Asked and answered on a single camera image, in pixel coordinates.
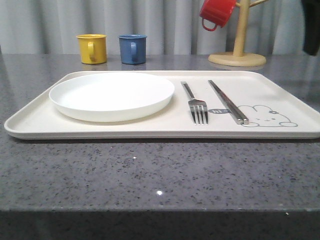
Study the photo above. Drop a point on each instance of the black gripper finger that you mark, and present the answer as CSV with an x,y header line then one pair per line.
x,y
311,12

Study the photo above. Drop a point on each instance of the silver metal fork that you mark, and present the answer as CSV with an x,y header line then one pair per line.
x,y
198,108

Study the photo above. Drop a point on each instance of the white round plate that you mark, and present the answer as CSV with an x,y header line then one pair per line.
x,y
112,97

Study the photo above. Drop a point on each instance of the wooden mug tree stand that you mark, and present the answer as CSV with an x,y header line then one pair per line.
x,y
238,57

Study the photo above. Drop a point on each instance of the red enamel mug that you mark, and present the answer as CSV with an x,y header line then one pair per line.
x,y
216,11

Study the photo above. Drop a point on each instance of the cream rabbit serving tray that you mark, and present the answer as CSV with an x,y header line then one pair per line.
x,y
241,105

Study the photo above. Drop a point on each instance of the blue enamel mug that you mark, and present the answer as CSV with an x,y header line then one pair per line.
x,y
132,48

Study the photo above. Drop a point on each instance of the yellow enamel mug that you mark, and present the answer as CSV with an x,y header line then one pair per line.
x,y
92,48

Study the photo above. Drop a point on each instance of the grey pleated curtain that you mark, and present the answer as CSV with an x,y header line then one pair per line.
x,y
172,27

